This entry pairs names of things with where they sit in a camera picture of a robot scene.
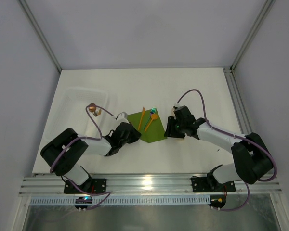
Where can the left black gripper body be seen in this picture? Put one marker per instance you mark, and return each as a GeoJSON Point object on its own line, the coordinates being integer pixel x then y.
{"type": "Point", "coordinates": [131, 134]}

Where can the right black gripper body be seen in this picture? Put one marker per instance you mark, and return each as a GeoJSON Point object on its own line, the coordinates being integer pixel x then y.
{"type": "Point", "coordinates": [172, 127]}

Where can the green paper napkin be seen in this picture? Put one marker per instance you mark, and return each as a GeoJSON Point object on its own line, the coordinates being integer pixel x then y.
{"type": "Point", "coordinates": [154, 133]}

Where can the orange plastic knife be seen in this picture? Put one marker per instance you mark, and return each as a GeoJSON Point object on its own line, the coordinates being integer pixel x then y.
{"type": "Point", "coordinates": [141, 118]}

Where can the orange plastic spoon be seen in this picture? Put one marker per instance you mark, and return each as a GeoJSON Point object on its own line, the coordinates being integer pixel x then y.
{"type": "Point", "coordinates": [154, 117]}

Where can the iridescent metal fork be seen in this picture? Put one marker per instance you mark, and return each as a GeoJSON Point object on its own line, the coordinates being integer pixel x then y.
{"type": "Point", "coordinates": [153, 111]}

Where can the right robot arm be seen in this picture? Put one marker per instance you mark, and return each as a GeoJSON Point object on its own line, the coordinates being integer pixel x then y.
{"type": "Point", "coordinates": [251, 159]}

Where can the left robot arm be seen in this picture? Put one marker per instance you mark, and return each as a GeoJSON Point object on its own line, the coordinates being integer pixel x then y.
{"type": "Point", "coordinates": [64, 151]}

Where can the beige utensil tray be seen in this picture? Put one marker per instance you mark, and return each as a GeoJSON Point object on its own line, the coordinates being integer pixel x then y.
{"type": "Point", "coordinates": [180, 139]}

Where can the copper round ball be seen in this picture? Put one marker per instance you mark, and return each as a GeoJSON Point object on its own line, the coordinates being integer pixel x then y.
{"type": "Point", "coordinates": [92, 107]}

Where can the white plastic basket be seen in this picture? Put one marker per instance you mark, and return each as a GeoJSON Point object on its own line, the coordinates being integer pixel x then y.
{"type": "Point", "coordinates": [70, 112]}

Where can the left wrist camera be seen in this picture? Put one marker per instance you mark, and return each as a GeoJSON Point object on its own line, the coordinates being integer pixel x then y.
{"type": "Point", "coordinates": [122, 117]}

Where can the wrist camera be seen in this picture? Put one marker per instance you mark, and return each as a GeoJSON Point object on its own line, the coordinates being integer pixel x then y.
{"type": "Point", "coordinates": [122, 117]}
{"type": "Point", "coordinates": [178, 106]}

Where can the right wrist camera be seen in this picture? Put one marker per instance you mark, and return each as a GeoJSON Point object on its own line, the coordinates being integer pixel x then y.
{"type": "Point", "coordinates": [178, 106]}

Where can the right aluminium frame rail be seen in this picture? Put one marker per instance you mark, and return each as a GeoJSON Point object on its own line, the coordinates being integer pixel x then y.
{"type": "Point", "coordinates": [241, 113]}

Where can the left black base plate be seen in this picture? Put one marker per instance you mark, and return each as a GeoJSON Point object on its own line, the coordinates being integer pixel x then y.
{"type": "Point", "coordinates": [96, 185]}

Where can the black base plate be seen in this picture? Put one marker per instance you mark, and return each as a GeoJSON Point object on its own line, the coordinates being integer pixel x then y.
{"type": "Point", "coordinates": [96, 185]}
{"type": "Point", "coordinates": [200, 184]}

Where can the aluminium front rail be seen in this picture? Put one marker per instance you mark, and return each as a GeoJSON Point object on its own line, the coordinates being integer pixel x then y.
{"type": "Point", "coordinates": [118, 184]}

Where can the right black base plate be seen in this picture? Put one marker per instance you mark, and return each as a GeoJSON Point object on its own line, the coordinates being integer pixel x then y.
{"type": "Point", "coordinates": [200, 184]}

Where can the white slotted cable duct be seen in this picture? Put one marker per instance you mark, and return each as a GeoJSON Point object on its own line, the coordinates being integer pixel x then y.
{"type": "Point", "coordinates": [121, 200]}

